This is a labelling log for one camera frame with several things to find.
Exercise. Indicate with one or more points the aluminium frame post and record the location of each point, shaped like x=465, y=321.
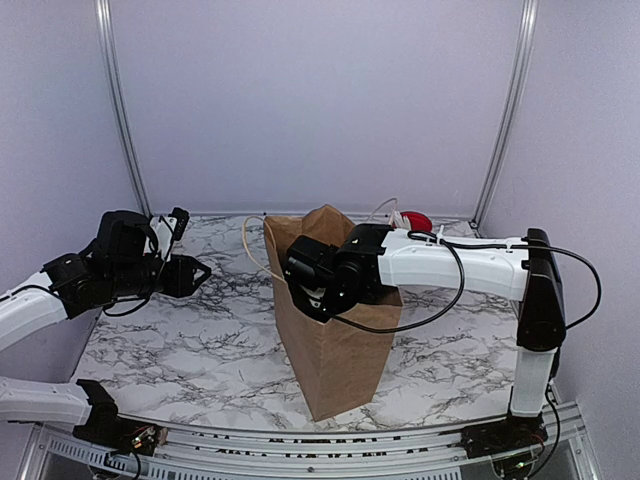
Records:
x=116, y=93
x=519, y=71

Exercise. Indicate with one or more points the white wrapped stirrers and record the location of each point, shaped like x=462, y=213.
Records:
x=398, y=220

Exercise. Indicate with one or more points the aluminium front rail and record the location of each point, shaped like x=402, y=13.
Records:
x=454, y=451

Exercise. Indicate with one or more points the brown paper bag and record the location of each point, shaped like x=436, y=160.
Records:
x=338, y=367

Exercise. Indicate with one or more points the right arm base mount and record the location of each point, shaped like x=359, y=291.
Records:
x=510, y=433

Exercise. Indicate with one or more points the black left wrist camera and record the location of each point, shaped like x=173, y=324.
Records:
x=127, y=236

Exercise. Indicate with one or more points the left aluminium frame post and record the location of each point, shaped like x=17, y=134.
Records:
x=116, y=93

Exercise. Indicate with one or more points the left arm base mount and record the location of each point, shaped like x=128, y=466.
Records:
x=120, y=434

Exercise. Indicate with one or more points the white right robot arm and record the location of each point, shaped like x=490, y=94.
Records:
x=518, y=274

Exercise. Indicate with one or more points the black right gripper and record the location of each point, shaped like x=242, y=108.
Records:
x=306, y=311

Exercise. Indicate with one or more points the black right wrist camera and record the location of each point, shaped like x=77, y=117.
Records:
x=309, y=263

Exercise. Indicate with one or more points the red plastic cup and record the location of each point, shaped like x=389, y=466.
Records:
x=412, y=220

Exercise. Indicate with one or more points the right aluminium frame post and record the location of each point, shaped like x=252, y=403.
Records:
x=519, y=71

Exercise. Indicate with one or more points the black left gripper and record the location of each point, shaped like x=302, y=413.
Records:
x=183, y=267

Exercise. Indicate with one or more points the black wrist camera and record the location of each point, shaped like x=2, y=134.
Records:
x=127, y=236
x=309, y=263

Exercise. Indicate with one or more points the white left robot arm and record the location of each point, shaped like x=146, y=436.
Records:
x=46, y=320

